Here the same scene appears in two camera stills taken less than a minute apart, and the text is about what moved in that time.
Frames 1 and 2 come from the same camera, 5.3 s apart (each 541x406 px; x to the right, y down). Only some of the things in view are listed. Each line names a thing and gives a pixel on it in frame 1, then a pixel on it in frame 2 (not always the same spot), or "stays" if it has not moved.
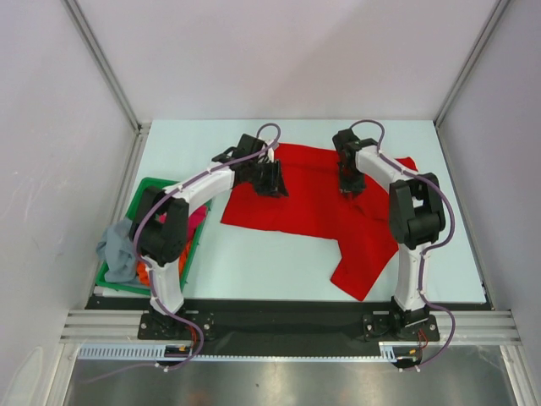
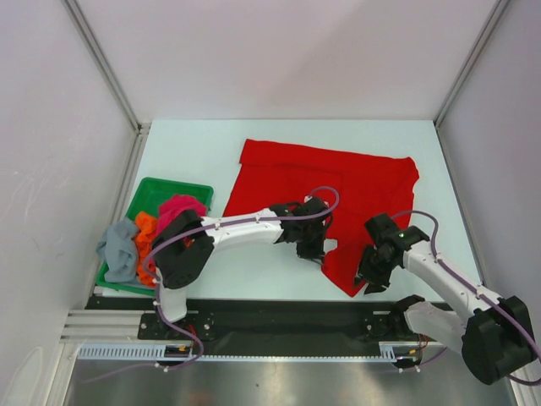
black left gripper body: x=262 y=176 -> x=309 y=244
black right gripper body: x=351 y=179 -> x=374 y=271
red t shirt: x=316 y=207 stays
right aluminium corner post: x=496 y=13 stays
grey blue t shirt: x=119 y=252 stays
